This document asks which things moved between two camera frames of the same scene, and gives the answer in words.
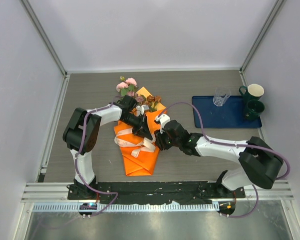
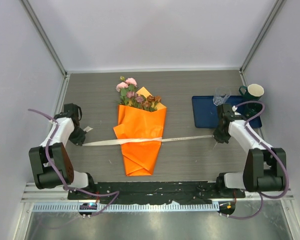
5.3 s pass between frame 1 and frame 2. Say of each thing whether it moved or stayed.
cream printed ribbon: moved
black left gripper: moved
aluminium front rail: stayed
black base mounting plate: stayed
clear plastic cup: stayed
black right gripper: moved
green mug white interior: stayed
